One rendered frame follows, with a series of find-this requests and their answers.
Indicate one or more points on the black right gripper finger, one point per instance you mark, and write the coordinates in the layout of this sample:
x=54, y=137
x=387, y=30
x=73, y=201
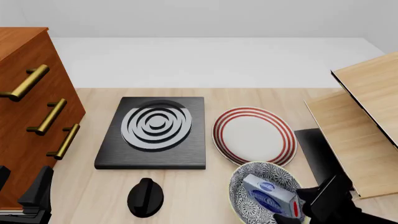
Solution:
x=287, y=219
x=309, y=193

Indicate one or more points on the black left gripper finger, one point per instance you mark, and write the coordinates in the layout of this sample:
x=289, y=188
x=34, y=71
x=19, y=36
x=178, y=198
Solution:
x=3, y=175
x=42, y=191

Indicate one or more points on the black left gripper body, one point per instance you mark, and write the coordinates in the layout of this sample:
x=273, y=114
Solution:
x=34, y=215

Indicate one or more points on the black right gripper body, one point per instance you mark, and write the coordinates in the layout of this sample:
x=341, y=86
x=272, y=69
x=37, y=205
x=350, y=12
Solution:
x=332, y=205

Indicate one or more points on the cream cheese box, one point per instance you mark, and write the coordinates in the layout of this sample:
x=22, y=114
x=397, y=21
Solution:
x=270, y=193

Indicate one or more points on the black-and-white patterned bowl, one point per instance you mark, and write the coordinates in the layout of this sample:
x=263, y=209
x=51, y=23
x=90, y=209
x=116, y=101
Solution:
x=267, y=170

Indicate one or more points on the pale wooden shelf rack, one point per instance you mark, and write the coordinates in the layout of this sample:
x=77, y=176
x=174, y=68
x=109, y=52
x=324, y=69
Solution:
x=357, y=140

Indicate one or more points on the flat black stove plate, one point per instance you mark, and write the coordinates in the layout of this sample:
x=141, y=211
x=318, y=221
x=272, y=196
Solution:
x=112, y=154

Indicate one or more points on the white plate with red rings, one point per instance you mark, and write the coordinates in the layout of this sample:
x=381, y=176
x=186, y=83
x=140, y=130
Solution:
x=253, y=136

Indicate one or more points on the round black stove knob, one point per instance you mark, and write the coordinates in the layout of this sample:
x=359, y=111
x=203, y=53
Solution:
x=145, y=198

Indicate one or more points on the wooden cabinet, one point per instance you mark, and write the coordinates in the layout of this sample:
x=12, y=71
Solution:
x=46, y=79

